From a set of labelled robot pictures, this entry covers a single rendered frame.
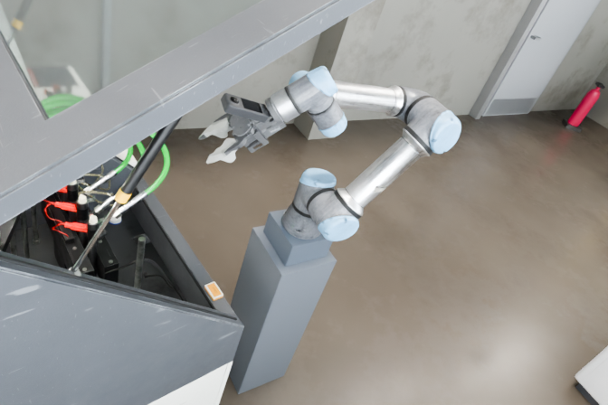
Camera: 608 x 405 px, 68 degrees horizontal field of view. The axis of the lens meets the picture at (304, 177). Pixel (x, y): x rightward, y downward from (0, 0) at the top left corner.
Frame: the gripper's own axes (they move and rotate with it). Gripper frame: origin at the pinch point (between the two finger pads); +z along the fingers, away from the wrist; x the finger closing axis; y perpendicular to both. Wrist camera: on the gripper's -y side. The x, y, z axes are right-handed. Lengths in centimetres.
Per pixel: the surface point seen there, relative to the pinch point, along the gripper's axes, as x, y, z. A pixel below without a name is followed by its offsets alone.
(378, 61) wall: 204, 251, -81
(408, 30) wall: 213, 245, -118
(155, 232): 4.3, 26.9, 36.0
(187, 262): -13.0, 23.2, 25.3
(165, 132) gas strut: -26.6, -36.8, -10.6
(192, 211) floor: 84, 138, 80
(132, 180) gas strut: -28.8, -34.1, -2.0
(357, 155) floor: 134, 261, -23
